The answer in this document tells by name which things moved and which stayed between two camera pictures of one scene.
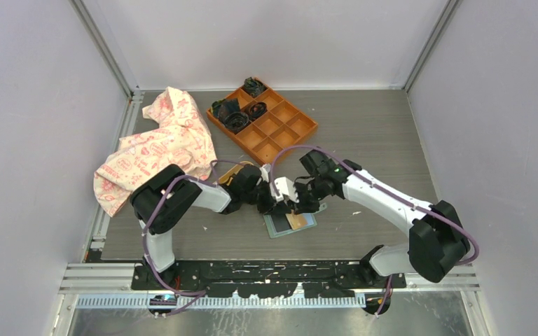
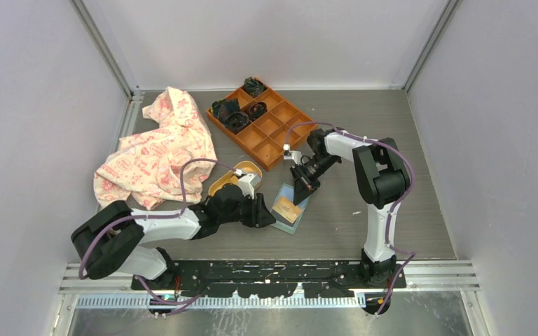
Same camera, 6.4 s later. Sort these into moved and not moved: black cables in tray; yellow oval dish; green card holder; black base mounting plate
Moved: green card holder
Not moved: black cables in tray; yellow oval dish; black base mounting plate
